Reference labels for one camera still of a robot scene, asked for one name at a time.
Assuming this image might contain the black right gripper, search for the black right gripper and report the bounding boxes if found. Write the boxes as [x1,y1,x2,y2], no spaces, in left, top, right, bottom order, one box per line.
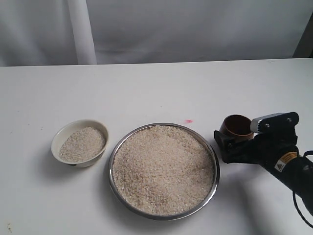
[214,112,300,169]

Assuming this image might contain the brown wooden cup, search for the brown wooden cup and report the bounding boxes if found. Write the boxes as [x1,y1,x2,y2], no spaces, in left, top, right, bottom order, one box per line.
[219,115,254,141]

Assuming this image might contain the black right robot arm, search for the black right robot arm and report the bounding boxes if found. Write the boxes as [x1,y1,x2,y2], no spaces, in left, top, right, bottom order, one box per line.
[214,112,313,213]

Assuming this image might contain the rice heap in tray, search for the rice heap in tray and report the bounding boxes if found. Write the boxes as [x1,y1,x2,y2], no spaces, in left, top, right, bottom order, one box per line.
[112,125,216,216]

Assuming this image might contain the round steel rice tray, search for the round steel rice tray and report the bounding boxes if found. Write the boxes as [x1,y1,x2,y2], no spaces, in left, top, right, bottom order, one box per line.
[108,122,221,221]

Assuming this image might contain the white rice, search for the white rice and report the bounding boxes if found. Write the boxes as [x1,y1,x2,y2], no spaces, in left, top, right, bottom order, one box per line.
[59,127,106,163]

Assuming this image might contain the cream ceramic bowl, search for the cream ceramic bowl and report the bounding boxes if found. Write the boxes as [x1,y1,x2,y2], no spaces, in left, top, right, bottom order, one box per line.
[51,119,109,167]

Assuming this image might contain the white vertical pole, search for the white vertical pole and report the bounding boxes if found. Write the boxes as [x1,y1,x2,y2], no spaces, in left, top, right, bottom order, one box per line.
[67,0,97,65]

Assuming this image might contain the white backdrop curtain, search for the white backdrop curtain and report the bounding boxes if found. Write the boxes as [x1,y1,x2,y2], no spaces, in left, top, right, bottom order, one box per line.
[0,0,313,66]

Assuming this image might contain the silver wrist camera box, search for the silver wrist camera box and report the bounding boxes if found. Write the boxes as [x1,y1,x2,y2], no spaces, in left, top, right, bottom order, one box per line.
[250,113,290,134]

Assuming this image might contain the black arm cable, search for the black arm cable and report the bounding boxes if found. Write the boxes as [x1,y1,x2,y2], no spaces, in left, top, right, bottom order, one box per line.
[292,150,313,227]

